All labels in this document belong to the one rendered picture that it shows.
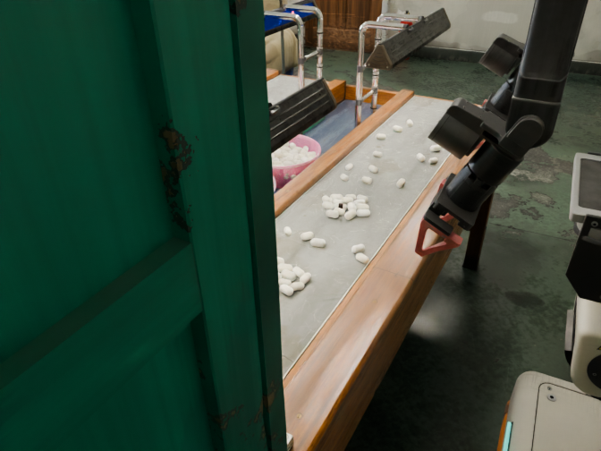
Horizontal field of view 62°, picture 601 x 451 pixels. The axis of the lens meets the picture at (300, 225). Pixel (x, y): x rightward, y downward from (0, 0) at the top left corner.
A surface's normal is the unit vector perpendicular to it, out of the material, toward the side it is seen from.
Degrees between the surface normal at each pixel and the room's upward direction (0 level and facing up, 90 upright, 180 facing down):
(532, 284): 0
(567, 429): 0
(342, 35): 90
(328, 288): 0
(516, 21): 90
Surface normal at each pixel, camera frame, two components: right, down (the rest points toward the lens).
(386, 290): -0.02, -0.84
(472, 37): -0.43, 0.47
